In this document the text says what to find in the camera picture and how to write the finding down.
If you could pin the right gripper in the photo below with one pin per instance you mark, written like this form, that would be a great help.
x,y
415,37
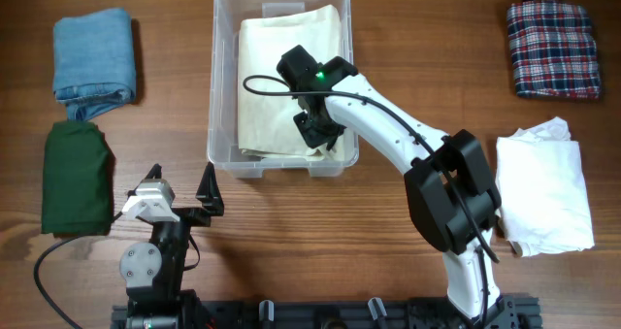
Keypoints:
x,y
312,136

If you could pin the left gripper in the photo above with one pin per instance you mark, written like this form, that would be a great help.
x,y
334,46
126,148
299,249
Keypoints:
x,y
212,202

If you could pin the cream cloth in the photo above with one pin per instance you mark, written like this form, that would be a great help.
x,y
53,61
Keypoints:
x,y
265,124

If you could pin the plaid flannel shirt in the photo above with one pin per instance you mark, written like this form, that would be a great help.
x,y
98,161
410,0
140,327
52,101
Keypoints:
x,y
552,50

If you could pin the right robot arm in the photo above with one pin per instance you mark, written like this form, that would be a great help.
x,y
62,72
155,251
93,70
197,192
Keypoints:
x,y
452,196

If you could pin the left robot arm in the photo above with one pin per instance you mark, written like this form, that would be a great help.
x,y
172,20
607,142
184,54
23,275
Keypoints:
x,y
153,270

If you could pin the clear plastic storage bin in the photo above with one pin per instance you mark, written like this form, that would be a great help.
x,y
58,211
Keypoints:
x,y
223,146

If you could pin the folded dark green cloth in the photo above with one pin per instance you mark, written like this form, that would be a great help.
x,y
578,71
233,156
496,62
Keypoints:
x,y
76,190

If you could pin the folded blue denim jeans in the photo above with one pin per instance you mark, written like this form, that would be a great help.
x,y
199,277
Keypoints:
x,y
94,63

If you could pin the folded white cloth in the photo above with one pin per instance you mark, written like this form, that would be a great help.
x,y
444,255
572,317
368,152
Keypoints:
x,y
545,208

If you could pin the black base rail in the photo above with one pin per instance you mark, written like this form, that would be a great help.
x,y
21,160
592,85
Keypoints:
x,y
413,313

